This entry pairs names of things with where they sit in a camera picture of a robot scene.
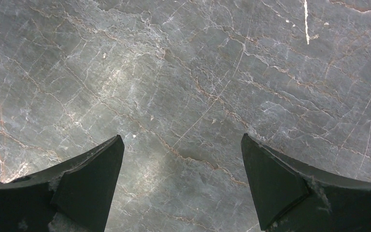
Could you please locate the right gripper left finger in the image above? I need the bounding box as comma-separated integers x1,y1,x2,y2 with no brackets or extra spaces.
0,135,125,232

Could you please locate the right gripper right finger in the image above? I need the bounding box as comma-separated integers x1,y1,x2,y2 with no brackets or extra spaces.
241,134,371,232

